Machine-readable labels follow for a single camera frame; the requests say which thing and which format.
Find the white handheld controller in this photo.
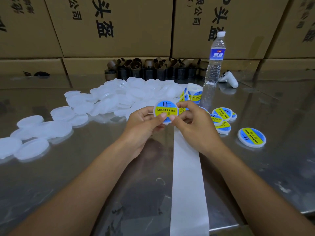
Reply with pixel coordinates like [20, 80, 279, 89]
[218, 71, 239, 89]

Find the person's right forearm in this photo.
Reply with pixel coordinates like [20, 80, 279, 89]
[212, 144, 315, 236]

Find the pile of white plastic lids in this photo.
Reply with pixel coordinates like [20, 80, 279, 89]
[0, 77, 190, 163]

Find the sticker roll with backing strip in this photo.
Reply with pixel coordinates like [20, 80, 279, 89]
[170, 83, 210, 236]

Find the clear plastic water bottle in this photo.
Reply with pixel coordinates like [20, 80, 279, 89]
[204, 31, 227, 87]

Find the person's left forearm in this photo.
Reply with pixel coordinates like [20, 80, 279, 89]
[10, 142, 138, 236]

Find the person's right hand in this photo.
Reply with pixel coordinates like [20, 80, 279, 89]
[172, 101, 227, 158]

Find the stack of brown cardboard boxes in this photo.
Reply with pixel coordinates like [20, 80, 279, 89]
[0, 0, 315, 75]

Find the person's left hand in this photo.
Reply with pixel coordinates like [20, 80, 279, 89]
[120, 107, 175, 158]

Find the row of dark cardboard tubes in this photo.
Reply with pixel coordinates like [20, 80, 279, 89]
[104, 58, 210, 81]

